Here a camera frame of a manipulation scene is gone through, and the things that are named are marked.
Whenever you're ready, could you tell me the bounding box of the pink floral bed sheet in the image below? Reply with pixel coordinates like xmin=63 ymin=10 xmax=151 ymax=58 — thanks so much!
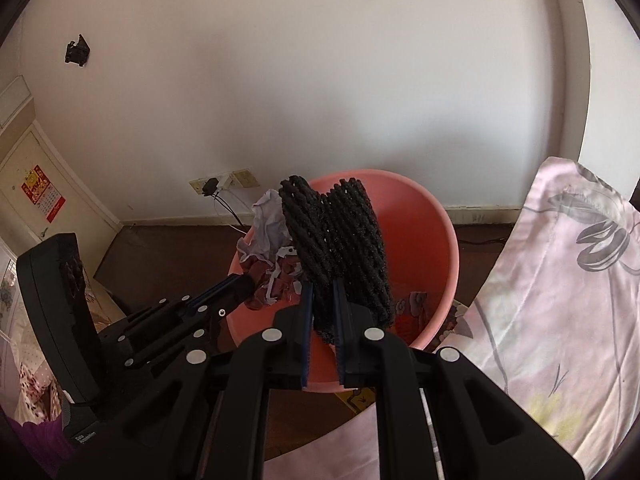
xmin=262 ymin=156 xmax=640 ymax=480

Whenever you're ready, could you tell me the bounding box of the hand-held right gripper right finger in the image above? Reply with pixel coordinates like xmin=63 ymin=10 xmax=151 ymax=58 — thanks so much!
xmin=331 ymin=279 xmax=585 ymax=480

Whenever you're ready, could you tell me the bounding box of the black wall bracket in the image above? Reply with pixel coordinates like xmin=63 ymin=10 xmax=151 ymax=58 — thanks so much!
xmin=65 ymin=34 xmax=92 ymax=67

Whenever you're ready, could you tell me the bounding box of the pink plastic basin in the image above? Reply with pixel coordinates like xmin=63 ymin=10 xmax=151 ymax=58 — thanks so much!
xmin=227 ymin=169 xmax=460 ymax=394

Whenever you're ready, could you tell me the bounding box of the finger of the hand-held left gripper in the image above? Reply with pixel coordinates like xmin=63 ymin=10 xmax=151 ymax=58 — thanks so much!
xmin=125 ymin=284 xmax=221 ymax=332
xmin=122 ymin=274 xmax=256 ymax=366

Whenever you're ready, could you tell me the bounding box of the black foam fruit net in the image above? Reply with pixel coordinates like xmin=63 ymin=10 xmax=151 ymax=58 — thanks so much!
xmin=279 ymin=175 xmax=396 ymax=347

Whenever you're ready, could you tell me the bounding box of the red silver foil wrapper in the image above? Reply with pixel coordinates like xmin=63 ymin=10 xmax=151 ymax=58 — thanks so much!
xmin=236 ymin=189 xmax=307 ymax=312

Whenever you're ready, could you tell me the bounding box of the black plug with cable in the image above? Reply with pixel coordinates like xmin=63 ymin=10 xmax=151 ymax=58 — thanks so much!
xmin=202 ymin=178 xmax=252 ymax=235

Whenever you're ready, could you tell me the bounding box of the red wall calendar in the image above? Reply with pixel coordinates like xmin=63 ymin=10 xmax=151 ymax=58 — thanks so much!
xmin=21 ymin=164 xmax=67 ymax=222

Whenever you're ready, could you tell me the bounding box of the person's left forearm purple sleeve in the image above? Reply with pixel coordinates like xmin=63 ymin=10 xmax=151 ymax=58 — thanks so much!
xmin=9 ymin=417 xmax=76 ymax=479

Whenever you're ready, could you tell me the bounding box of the patterned blanket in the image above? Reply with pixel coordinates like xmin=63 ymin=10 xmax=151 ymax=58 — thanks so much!
xmin=0 ymin=255 xmax=66 ymax=423

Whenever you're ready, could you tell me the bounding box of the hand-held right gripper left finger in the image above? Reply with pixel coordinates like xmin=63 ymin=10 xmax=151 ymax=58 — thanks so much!
xmin=57 ymin=281 xmax=316 ymax=480

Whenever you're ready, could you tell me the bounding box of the cream door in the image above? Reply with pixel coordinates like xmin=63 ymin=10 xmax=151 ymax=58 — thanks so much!
xmin=0 ymin=75 xmax=122 ymax=263

